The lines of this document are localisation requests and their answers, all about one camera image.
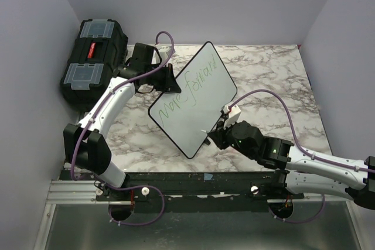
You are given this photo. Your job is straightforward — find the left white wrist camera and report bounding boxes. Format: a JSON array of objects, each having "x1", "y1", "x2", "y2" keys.
[{"x1": 152, "y1": 43, "x2": 175, "y2": 64}]

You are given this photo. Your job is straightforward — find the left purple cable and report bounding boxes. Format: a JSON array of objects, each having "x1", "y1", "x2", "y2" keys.
[{"x1": 70, "y1": 30, "x2": 175, "y2": 227}]

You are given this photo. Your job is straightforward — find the white whiteboard black frame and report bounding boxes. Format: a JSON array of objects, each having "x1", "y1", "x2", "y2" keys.
[{"x1": 148, "y1": 42, "x2": 237, "y2": 159}]

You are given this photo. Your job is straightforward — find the black mounting rail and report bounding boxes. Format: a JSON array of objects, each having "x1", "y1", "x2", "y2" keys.
[{"x1": 60, "y1": 170, "x2": 305, "y2": 213}]

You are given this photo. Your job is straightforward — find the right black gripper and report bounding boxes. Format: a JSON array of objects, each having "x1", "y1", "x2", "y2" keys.
[{"x1": 208, "y1": 117, "x2": 256, "y2": 160}]

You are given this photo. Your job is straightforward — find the black plastic toolbox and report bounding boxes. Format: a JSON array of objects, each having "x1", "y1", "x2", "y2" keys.
[{"x1": 60, "y1": 19, "x2": 128, "y2": 112}]

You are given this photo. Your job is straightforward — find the aluminium frame rail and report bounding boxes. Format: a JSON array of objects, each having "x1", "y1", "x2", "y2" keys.
[{"x1": 35, "y1": 170, "x2": 366, "y2": 249}]

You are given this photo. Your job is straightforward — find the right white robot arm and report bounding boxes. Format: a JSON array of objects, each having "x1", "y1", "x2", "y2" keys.
[{"x1": 207, "y1": 121, "x2": 374, "y2": 210}]

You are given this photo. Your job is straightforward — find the blue tape piece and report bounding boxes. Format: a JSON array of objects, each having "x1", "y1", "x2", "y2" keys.
[{"x1": 203, "y1": 173, "x2": 213, "y2": 181}]

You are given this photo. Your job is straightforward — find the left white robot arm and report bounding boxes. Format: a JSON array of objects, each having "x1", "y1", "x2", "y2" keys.
[{"x1": 63, "y1": 43, "x2": 181, "y2": 200}]

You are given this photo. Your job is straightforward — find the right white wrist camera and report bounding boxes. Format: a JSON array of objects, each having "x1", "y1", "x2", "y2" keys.
[{"x1": 221, "y1": 104, "x2": 241, "y2": 129}]

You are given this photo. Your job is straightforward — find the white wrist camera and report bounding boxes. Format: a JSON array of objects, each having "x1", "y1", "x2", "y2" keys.
[
  {"x1": 152, "y1": 43, "x2": 175, "y2": 64},
  {"x1": 221, "y1": 104, "x2": 241, "y2": 129}
]

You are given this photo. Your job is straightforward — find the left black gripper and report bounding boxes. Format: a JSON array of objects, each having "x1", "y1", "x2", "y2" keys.
[{"x1": 145, "y1": 63, "x2": 180, "y2": 93}]

